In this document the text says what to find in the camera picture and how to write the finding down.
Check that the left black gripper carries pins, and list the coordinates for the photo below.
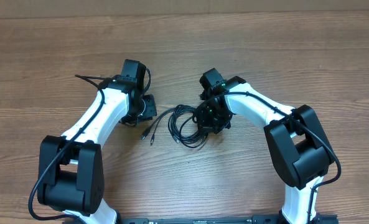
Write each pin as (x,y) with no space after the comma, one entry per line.
(150,111)

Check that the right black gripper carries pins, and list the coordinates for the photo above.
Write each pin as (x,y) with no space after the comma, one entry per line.
(213,121)

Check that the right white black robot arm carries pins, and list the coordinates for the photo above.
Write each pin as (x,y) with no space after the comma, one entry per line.
(300,151)

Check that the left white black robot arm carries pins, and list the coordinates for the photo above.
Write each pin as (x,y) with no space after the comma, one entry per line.
(71,179)

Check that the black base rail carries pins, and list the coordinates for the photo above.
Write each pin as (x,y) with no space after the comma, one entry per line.
(227,220)

